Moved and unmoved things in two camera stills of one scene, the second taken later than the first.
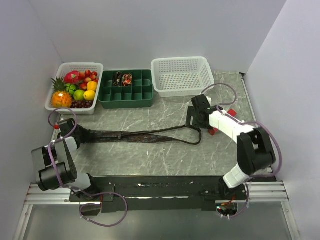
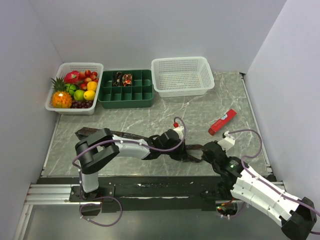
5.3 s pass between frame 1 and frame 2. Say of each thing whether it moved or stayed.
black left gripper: moved
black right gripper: moved
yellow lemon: stayed
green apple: stayed
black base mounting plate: stayed
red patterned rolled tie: stayed
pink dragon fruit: stayed
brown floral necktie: moved
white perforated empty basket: stayed
